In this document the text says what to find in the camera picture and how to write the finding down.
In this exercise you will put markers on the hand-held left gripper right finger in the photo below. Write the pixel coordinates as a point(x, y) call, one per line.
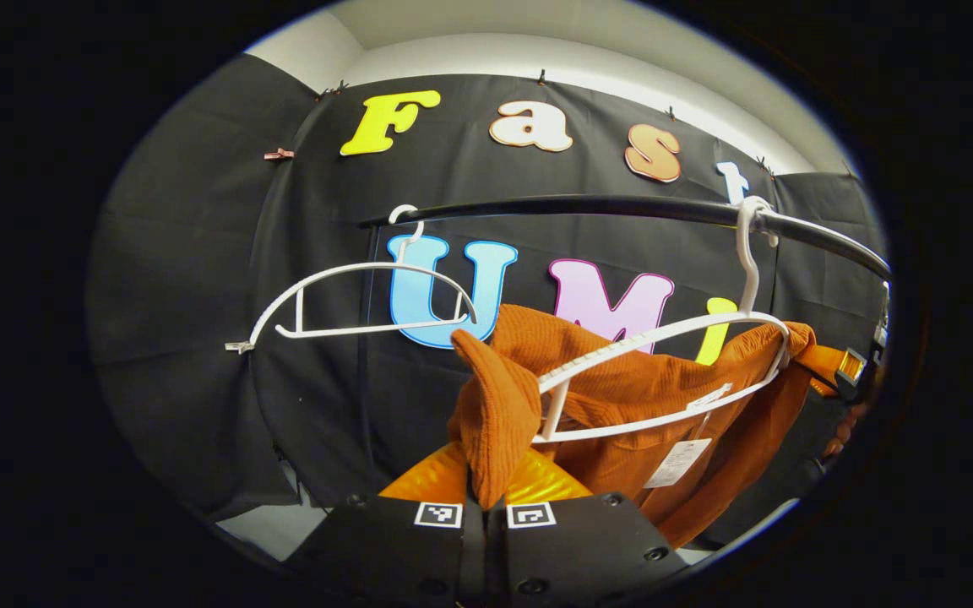
point(579, 549)

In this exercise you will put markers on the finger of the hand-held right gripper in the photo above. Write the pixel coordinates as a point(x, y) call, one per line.
point(850, 370)

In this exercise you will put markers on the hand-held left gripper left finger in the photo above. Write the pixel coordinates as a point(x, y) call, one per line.
point(394, 549)

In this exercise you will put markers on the white plastic hanger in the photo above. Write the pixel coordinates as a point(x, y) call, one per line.
point(351, 266)
point(664, 334)

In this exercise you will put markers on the black clothes rack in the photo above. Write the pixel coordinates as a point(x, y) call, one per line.
point(622, 205)

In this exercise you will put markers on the silver clip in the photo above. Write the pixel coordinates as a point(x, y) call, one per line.
point(238, 346)

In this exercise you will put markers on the black backdrop cloth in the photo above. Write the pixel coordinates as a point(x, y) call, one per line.
point(199, 295)

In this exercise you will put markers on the copper clip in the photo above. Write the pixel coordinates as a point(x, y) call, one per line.
point(278, 154)

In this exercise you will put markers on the row of black clips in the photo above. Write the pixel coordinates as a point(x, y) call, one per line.
point(541, 78)

